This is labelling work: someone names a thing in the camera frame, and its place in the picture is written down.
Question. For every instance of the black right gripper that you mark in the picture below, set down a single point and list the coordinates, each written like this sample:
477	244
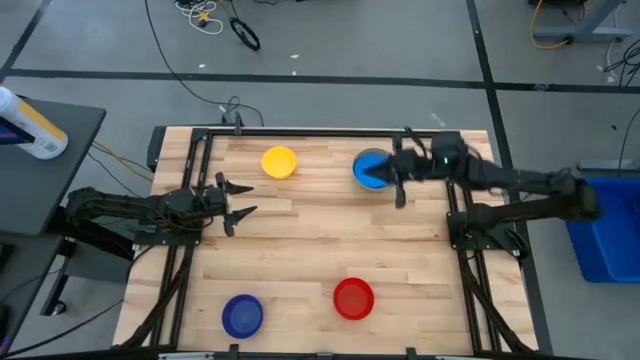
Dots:
400	195

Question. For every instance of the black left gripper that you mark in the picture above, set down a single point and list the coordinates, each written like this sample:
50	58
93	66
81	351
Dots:
226	222

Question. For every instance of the light blue plastic bowl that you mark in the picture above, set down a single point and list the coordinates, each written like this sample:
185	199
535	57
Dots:
362	167

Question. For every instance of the yellow plastic bowl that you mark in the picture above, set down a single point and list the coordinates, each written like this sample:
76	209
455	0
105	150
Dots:
279	162

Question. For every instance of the red plastic bowl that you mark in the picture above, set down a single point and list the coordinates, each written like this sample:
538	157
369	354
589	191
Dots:
353	298

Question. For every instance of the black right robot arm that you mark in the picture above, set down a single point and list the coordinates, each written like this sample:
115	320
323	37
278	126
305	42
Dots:
525	180

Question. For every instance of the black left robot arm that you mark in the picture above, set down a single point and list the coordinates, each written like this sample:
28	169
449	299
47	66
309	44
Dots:
125	205

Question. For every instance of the dark blue plastic bowl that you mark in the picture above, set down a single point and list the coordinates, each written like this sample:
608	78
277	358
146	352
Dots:
242	316

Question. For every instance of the grey side table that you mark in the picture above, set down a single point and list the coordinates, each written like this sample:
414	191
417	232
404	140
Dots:
50	190

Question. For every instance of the white bottle with yellow label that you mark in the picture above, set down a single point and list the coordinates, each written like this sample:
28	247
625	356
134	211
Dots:
40	132

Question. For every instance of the grey stand foot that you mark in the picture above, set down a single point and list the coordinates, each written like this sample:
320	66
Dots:
610	166

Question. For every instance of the large blue plastic tub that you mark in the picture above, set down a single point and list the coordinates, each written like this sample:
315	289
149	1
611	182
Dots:
610	235

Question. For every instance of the grey desk base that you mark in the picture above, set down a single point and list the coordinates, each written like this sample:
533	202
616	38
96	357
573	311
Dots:
585	32

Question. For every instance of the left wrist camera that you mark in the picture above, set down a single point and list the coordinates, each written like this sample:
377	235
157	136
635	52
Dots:
210	200

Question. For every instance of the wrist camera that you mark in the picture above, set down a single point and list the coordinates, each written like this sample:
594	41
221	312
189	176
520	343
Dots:
210	200
419	165

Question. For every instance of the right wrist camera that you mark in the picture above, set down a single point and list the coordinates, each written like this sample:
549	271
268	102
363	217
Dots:
419	165

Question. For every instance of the black aluminium table frame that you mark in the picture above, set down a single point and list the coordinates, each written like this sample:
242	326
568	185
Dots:
325	133

